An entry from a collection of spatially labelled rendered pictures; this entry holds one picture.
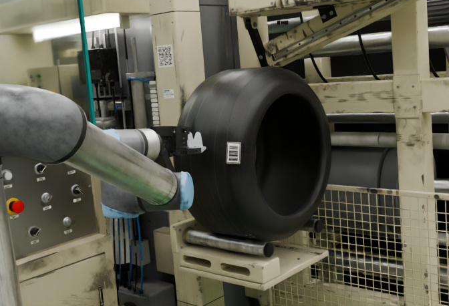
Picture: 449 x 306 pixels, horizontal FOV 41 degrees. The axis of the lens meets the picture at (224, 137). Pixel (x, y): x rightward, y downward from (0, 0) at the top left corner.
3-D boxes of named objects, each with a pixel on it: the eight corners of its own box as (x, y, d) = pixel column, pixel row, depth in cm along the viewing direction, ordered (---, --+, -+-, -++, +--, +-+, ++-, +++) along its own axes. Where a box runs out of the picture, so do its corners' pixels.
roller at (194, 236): (185, 244, 205) (181, 233, 204) (194, 238, 208) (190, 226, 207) (267, 260, 182) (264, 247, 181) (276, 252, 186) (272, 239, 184)
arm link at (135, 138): (87, 170, 151) (84, 130, 151) (126, 168, 160) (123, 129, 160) (111, 169, 144) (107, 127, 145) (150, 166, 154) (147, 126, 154)
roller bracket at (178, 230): (171, 253, 204) (168, 225, 203) (245, 224, 234) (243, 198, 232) (178, 254, 202) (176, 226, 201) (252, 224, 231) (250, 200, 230)
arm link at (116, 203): (137, 218, 145) (133, 167, 145) (95, 221, 148) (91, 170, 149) (154, 214, 154) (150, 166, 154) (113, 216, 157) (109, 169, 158)
